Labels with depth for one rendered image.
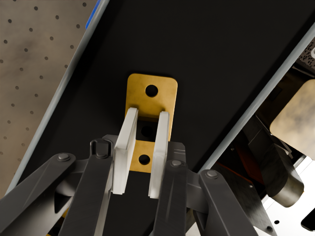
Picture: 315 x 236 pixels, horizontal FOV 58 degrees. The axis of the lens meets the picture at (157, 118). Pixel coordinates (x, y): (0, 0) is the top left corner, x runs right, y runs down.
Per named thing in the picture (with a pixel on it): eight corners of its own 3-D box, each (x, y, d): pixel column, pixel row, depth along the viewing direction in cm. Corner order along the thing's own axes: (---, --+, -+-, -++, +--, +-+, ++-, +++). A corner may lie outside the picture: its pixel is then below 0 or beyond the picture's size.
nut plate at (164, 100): (165, 173, 25) (164, 180, 23) (121, 167, 25) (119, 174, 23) (178, 77, 22) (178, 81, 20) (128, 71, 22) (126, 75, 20)
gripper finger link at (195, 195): (163, 183, 14) (223, 191, 14) (166, 140, 19) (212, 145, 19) (160, 208, 15) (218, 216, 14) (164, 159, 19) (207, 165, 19)
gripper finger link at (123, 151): (123, 195, 16) (110, 194, 16) (135, 142, 23) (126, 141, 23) (127, 150, 15) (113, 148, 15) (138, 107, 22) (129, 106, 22)
